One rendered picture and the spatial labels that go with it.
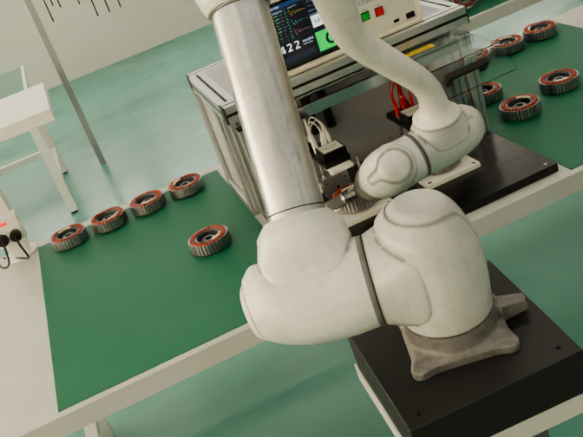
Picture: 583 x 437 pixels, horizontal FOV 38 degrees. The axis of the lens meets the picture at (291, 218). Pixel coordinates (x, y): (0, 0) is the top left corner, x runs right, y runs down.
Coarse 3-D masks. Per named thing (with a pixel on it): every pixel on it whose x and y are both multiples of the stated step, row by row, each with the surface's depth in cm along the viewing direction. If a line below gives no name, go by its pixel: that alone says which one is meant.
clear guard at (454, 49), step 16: (448, 32) 215; (464, 32) 211; (416, 48) 212; (432, 48) 208; (448, 48) 204; (464, 48) 200; (480, 48) 197; (496, 48) 196; (432, 64) 197; (448, 64) 194; (464, 64) 194; (496, 64) 194; (512, 64) 194; (464, 80) 193; (480, 80) 193; (448, 96) 191
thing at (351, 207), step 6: (342, 186) 213; (348, 186) 212; (336, 192) 211; (348, 204) 205; (354, 204) 205; (360, 204) 205; (366, 204) 205; (372, 204) 207; (342, 210) 207; (348, 210) 206; (354, 210) 206; (360, 210) 206
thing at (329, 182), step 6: (318, 174) 223; (330, 174) 221; (336, 174) 220; (342, 174) 220; (348, 174) 221; (318, 180) 222; (324, 180) 219; (330, 180) 220; (336, 180) 220; (342, 180) 221; (348, 180) 221; (324, 186) 220; (330, 186) 220; (336, 186) 221; (324, 192) 222; (330, 192) 221
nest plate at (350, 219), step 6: (378, 204) 207; (384, 204) 206; (366, 210) 206; (372, 210) 205; (378, 210) 205; (342, 216) 207; (348, 216) 206; (354, 216) 205; (360, 216) 204; (366, 216) 204; (348, 222) 204; (354, 222) 204
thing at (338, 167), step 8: (320, 144) 221; (328, 144) 213; (336, 144) 212; (312, 152) 218; (320, 152) 211; (328, 152) 209; (336, 152) 209; (344, 152) 210; (320, 160) 212; (328, 160) 209; (336, 160) 210; (344, 160) 211; (320, 168) 220; (328, 168) 210; (336, 168) 209; (344, 168) 209
